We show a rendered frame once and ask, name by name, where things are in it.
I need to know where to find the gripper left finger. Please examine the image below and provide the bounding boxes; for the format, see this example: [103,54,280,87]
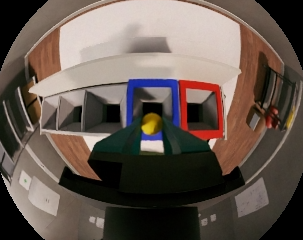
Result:
[91,117,142,155]

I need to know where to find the blue funnel band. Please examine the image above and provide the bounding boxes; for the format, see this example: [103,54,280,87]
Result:
[126,79,179,141]

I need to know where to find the large white panel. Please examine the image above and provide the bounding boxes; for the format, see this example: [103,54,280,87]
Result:
[28,52,241,140]

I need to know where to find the red square band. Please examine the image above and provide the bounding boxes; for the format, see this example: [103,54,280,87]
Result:
[179,80,223,139]

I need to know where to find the yellow ball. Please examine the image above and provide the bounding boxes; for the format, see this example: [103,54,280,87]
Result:
[141,113,162,135]

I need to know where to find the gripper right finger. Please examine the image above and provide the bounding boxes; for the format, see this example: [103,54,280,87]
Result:
[162,117,212,155]

